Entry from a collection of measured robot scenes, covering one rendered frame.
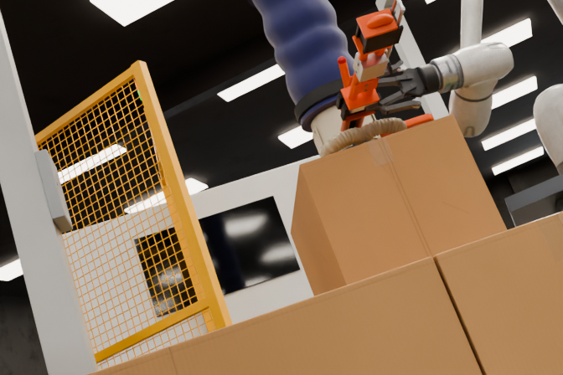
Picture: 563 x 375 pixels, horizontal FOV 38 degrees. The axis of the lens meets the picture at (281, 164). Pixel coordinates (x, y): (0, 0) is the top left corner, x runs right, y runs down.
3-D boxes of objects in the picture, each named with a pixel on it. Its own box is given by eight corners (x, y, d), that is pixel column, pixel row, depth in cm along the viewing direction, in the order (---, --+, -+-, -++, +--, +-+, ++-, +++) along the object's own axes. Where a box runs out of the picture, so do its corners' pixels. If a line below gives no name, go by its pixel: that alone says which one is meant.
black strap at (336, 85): (296, 136, 238) (291, 125, 240) (369, 113, 242) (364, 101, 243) (300, 105, 217) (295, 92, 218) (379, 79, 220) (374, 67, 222)
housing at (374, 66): (358, 84, 185) (350, 67, 186) (385, 74, 186) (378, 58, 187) (361, 69, 178) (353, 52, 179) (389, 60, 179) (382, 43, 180)
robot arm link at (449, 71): (466, 79, 200) (444, 84, 199) (457, 95, 209) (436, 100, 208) (451, 48, 203) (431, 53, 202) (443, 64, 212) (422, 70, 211)
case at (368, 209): (337, 357, 234) (290, 232, 247) (462, 311, 239) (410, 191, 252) (361, 325, 178) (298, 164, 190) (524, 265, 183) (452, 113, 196)
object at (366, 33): (360, 57, 173) (352, 38, 174) (392, 47, 174) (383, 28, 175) (364, 38, 165) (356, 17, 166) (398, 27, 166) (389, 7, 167)
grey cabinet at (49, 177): (61, 233, 336) (43, 169, 345) (74, 229, 337) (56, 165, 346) (52, 218, 317) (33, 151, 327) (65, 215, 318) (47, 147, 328)
